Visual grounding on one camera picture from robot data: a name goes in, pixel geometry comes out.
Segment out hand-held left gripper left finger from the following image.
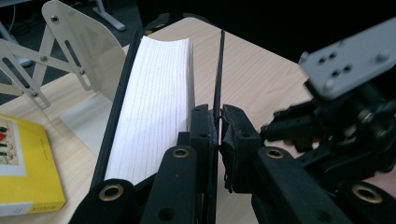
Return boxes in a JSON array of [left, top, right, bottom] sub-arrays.
[[190, 104, 219, 194]]

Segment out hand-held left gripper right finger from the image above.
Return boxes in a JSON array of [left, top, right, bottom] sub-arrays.
[[219, 104, 265, 194]]

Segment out black notebook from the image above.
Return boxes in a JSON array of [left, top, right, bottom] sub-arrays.
[[90, 29, 227, 224]]

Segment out white expandable book stand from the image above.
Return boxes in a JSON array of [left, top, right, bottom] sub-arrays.
[[0, 0, 127, 157]]

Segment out yellow book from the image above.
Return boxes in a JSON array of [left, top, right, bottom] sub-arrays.
[[0, 113, 67, 217]]

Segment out black striped stand base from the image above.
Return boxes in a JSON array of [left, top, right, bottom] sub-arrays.
[[143, 12, 171, 35]]

